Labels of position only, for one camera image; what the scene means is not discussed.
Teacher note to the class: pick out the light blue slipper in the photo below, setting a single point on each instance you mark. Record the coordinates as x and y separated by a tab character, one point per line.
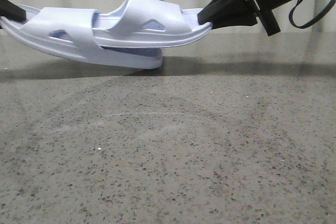
148	24
67	33

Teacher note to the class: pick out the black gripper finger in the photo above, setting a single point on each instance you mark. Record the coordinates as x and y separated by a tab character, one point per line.
215	6
223	19
12	11

